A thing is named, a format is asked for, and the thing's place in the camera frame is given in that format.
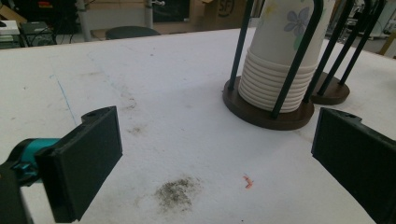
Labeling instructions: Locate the black round stool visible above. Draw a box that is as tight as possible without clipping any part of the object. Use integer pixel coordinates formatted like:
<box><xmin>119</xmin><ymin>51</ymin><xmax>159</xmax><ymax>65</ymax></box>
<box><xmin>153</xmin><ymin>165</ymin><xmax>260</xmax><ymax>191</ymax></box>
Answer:
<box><xmin>105</xmin><ymin>25</ymin><xmax>162</xmax><ymax>41</ymax></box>

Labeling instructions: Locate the brown cardboard box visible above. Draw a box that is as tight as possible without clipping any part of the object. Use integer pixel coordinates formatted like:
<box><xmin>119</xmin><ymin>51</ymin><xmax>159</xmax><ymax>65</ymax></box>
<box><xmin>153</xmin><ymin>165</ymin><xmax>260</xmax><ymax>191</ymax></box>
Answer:
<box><xmin>190</xmin><ymin>0</ymin><xmax>260</xmax><ymax>31</ymax></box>

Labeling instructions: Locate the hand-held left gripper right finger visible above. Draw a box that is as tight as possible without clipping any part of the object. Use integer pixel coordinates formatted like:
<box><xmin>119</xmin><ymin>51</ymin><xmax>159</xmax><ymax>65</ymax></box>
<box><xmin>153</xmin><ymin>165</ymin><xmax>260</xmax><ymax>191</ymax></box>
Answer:
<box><xmin>311</xmin><ymin>106</ymin><xmax>396</xmax><ymax>224</ymax></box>

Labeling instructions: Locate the yellow wooden frame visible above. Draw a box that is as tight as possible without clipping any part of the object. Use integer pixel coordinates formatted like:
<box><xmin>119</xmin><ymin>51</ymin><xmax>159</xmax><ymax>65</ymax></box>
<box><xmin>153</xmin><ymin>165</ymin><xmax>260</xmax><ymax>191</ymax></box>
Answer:
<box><xmin>378</xmin><ymin>30</ymin><xmax>396</xmax><ymax>58</ymax></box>

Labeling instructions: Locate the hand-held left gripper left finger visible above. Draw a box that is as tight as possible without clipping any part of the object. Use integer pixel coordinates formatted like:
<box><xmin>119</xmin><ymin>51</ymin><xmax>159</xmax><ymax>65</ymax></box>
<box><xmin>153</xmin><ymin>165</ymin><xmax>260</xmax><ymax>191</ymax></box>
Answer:
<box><xmin>8</xmin><ymin>105</ymin><xmax>123</xmax><ymax>224</ymax></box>

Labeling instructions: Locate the black electronic device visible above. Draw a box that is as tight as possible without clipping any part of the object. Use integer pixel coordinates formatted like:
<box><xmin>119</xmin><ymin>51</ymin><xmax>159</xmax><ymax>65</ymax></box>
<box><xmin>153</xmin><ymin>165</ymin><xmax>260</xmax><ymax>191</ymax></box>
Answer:
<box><xmin>18</xmin><ymin>21</ymin><xmax>58</xmax><ymax>48</ymax></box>

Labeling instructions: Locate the black rod holder brown base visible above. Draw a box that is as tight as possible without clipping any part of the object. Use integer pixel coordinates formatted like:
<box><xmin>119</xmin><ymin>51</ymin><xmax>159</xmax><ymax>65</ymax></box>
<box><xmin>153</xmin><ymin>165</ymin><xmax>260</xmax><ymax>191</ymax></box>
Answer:
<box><xmin>311</xmin><ymin>0</ymin><xmax>387</xmax><ymax>105</ymax></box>
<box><xmin>222</xmin><ymin>0</ymin><xmax>325</xmax><ymax>131</ymax></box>

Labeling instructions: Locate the white flat box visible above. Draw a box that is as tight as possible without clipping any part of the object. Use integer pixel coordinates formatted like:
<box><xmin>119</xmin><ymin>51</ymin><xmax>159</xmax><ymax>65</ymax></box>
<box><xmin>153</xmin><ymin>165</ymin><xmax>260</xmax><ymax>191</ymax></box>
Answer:
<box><xmin>0</xmin><ymin>20</ymin><xmax>21</xmax><ymax>36</ymax></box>

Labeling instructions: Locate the stack of flowered paper cups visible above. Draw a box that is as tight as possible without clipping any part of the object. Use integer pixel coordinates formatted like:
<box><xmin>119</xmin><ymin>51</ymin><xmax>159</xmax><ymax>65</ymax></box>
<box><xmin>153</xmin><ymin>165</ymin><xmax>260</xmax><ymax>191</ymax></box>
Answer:
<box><xmin>237</xmin><ymin>0</ymin><xmax>337</xmax><ymax>114</ymax></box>

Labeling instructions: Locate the small orange scrap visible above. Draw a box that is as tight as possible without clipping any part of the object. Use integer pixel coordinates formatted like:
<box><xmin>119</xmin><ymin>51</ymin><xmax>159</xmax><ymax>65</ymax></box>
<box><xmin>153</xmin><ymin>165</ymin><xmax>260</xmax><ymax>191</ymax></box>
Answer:
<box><xmin>243</xmin><ymin>174</ymin><xmax>255</xmax><ymax>190</ymax></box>

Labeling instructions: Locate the grey metal post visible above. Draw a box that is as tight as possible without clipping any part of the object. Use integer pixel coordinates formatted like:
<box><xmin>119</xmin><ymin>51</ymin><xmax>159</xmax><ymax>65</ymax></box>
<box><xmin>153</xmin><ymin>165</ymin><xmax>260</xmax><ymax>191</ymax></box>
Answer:
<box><xmin>75</xmin><ymin>0</ymin><xmax>93</xmax><ymax>42</ymax></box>
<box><xmin>144</xmin><ymin>0</ymin><xmax>166</xmax><ymax>30</ymax></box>

